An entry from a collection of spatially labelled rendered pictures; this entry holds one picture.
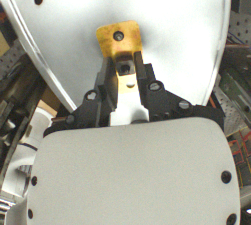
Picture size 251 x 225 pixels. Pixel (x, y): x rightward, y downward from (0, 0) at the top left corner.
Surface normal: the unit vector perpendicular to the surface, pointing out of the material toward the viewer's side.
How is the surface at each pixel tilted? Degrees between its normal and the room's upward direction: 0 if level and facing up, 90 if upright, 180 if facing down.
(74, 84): 0
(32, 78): 90
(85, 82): 0
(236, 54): 90
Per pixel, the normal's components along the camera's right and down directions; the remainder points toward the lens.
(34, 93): 0.98, -0.14
